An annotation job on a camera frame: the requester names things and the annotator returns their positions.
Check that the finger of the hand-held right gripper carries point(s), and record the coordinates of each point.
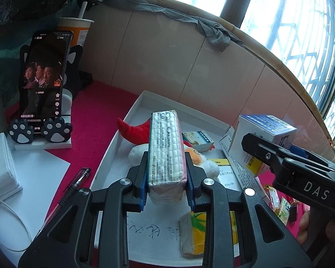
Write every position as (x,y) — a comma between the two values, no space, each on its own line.
(298,150)
(296,178)

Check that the green red plush toy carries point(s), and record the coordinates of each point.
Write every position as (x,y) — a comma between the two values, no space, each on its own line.
(134,132)

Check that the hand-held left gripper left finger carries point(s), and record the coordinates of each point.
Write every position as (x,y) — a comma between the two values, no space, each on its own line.
(143,203)

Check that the grey cloth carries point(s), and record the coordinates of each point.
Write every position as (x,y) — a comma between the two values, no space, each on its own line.
(215,33)

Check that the yellow juice box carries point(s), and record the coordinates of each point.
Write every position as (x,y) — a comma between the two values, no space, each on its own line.
(198,229)

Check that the white blue barcode box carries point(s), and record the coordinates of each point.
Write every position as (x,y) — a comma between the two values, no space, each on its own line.
(256,128)

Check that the white plush chicken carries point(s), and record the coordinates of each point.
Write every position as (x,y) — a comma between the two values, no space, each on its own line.
(136,153)

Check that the orange paper cup with straw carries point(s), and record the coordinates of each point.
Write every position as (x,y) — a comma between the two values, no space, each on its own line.
(75,30)

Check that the white notepad block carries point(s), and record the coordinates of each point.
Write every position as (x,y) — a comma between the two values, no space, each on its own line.
(2,167)

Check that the yellow white medicine box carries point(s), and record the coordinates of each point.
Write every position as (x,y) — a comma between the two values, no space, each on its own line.
(223,173)

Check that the small green white box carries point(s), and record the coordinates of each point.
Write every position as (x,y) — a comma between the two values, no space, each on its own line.
(196,141)

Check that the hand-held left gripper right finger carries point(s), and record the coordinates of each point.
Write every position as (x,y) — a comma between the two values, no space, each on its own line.
(190,198)

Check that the teal plastic bag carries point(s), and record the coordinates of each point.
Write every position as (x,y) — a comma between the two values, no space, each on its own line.
(0,89)

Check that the white cardboard tray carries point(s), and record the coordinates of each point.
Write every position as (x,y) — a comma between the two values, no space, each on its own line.
(156,229)

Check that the white paper sheet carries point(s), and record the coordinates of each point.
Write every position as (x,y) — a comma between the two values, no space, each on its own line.
(53,164)

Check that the yellow red snack packet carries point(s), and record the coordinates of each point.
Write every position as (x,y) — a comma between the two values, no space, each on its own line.
(272,198)

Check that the long white box red square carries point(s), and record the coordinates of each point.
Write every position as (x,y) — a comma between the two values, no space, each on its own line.
(245,181)

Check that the red pen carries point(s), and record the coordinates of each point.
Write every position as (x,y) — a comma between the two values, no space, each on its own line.
(75,182)

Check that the smartphone on paw stand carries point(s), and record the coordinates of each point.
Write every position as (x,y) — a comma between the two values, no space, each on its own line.
(55,131)

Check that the black smartphone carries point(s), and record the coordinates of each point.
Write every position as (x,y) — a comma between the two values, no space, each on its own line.
(44,89)

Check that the person's right hand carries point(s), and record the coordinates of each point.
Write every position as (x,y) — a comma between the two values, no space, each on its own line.
(304,226)

